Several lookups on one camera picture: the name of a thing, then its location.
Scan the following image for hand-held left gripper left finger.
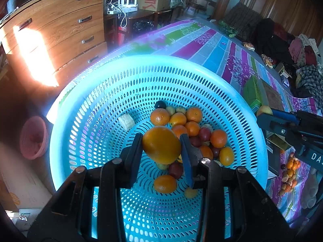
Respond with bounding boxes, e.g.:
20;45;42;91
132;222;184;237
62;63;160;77
26;132;144;242

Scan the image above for dark metal cup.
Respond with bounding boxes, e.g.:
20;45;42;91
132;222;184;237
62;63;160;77
6;0;19;13

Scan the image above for green snack packet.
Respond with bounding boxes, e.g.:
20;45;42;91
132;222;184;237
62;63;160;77
218;20;239;38

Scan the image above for black printed box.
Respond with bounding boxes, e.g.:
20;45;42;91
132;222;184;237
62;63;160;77
266;136;282;178

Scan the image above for pink clothes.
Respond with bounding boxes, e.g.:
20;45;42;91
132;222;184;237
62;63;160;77
288;37;307;65

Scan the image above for white soft bundle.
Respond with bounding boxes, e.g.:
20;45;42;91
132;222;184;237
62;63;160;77
300;171;321;210

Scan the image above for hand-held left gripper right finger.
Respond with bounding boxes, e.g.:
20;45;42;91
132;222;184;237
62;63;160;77
180;134;296;242

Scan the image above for pale banana piece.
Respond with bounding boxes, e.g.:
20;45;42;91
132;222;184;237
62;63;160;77
118;114;135;130

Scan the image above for dark wooden side table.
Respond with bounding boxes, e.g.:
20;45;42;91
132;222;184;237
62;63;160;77
105;7;186;43

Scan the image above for orange snack packet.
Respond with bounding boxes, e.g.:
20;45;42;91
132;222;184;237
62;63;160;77
261;54;274;68

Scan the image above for pink plastic basket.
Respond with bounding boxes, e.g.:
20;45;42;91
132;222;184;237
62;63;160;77
20;116;49;160

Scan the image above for black clothes heap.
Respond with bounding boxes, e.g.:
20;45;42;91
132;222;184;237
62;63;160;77
255;18;296;66

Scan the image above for wooden chest of drawers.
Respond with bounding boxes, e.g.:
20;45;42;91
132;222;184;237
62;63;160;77
0;0;109;86

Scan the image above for white router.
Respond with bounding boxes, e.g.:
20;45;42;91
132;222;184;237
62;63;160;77
117;0;139;14

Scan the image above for dark checked shirt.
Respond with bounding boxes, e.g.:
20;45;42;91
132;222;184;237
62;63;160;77
294;64;323;99

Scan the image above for black plastic bag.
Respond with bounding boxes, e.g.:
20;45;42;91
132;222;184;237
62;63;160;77
132;20;154;33

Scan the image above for small yellow plum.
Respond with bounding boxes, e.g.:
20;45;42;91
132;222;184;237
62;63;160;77
257;105;273;116

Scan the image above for brown checked cloth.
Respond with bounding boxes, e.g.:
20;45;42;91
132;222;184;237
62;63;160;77
223;2;264;42

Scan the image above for white cables and power strip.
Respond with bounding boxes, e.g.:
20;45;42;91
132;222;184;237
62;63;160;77
105;0;129;28

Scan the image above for small gold box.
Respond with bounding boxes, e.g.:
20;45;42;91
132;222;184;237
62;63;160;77
266;134;292;152

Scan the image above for orange tangerine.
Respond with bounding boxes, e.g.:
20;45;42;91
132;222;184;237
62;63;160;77
142;126;182;165

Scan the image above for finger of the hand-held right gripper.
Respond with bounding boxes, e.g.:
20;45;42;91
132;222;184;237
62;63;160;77
257;113;294;138
271;108;301;123

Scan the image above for red clothes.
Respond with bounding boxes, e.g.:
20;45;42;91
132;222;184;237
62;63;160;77
274;23;289;41

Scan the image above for white printed carton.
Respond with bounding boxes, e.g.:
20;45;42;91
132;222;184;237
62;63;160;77
6;207;44;232

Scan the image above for brown floor carton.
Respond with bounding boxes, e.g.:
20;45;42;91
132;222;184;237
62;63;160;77
0;141;53;213

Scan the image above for blue plastic basket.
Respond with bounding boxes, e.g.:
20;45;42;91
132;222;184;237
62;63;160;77
49;54;268;242

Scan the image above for pile of oranges and plums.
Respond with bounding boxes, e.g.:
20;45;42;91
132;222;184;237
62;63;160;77
150;106;235;199
278;151;302;197

